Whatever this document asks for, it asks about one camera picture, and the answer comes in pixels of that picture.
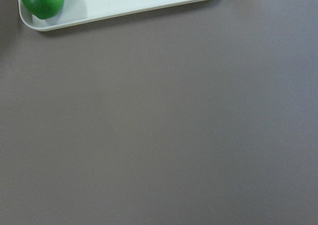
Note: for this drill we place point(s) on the beige rabbit tray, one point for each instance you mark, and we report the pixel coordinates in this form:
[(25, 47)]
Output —
[(76, 12)]

